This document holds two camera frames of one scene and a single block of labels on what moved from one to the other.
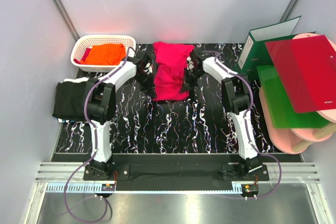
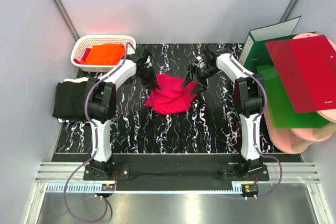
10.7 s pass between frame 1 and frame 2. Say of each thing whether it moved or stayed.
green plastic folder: stayed
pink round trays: stayed
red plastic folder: stayed
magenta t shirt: moved
